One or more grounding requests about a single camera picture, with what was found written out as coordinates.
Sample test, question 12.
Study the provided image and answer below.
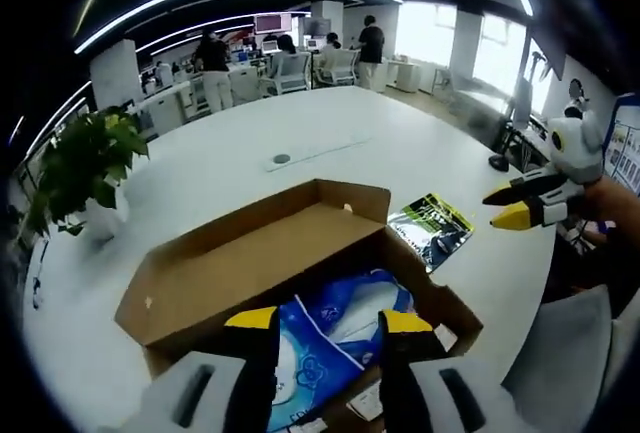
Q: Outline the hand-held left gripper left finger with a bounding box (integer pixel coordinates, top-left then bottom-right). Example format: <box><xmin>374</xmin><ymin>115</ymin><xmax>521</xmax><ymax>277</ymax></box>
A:
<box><xmin>142</xmin><ymin>306</ymin><xmax>281</xmax><ymax>433</ymax></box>

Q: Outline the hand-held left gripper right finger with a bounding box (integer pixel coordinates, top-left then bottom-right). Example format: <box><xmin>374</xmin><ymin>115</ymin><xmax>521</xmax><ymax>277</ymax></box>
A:
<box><xmin>377</xmin><ymin>310</ymin><xmax>501</xmax><ymax>433</ymax></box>

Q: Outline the blue soft item packet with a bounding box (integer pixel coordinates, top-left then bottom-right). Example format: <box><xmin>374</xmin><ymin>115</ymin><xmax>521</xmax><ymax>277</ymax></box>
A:
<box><xmin>264</xmin><ymin>296</ymin><xmax>369</xmax><ymax>433</ymax></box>
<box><xmin>298</xmin><ymin>267</ymin><xmax>417</xmax><ymax>362</ymax></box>

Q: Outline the green black foil packet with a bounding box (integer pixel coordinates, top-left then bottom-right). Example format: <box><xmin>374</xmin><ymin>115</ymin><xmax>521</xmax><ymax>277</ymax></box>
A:
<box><xmin>387</xmin><ymin>192</ymin><xmax>476</xmax><ymax>275</ymax></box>

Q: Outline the brown cardboard shoe box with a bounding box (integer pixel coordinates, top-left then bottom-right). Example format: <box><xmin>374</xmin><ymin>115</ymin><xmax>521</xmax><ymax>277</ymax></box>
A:
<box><xmin>114</xmin><ymin>178</ymin><xmax>484</xmax><ymax>389</ymax></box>

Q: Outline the person's right hand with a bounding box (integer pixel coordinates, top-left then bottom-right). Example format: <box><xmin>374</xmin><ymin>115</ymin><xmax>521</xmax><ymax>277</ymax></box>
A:
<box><xmin>574</xmin><ymin>175</ymin><xmax>627</xmax><ymax>227</ymax></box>

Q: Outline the small grey desk gadget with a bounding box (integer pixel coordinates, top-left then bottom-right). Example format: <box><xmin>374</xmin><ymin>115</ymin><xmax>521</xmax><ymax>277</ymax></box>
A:
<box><xmin>31</xmin><ymin>237</ymin><xmax>52</xmax><ymax>310</ymax></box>

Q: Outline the white office chair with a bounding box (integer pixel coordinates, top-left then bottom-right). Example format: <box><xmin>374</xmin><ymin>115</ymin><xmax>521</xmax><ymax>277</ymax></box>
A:
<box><xmin>272</xmin><ymin>51</ymin><xmax>312</xmax><ymax>95</ymax></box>
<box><xmin>322</xmin><ymin>48</ymin><xmax>360</xmax><ymax>86</ymax></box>

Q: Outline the potted green plant white pot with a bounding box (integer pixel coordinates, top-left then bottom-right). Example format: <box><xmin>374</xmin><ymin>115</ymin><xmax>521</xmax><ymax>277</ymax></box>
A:
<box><xmin>24</xmin><ymin>105</ymin><xmax>151</xmax><ymax>242</ymax></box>

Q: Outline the blue framed wall poster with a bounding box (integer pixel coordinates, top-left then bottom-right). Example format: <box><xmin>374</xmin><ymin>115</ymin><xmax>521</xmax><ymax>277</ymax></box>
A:
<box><xmin>602</xmin><ymin>92</ymin><xmax>640</xmax><ymax>190</ymax></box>

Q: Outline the pink wall screen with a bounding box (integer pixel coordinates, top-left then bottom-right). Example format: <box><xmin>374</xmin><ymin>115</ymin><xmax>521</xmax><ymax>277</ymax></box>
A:
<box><xmin>253</xmin><ymin>12</ymin><xmax>293</xmax><ymax>35</ymax></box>

